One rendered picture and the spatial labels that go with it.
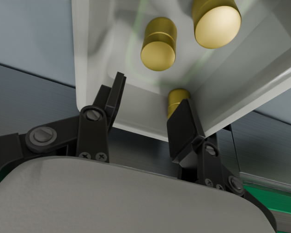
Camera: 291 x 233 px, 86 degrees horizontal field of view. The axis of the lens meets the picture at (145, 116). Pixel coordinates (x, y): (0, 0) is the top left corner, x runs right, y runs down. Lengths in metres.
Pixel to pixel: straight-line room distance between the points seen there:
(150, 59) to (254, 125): 0.22
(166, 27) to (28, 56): 0.23
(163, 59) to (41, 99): 0.22
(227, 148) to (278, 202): 0.11
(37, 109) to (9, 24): 0.12
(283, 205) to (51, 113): 0.38
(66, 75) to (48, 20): 0.09
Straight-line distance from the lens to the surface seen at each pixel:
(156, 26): 0.17
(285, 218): 0.32
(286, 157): 0.34
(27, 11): 0.27
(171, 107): 0.23
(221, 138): 0.25
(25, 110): 0.31
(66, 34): 0.26
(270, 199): 0.30
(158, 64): 0.16
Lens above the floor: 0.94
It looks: 34 degrees down
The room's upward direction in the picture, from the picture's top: 171 degrees counter-clockwise
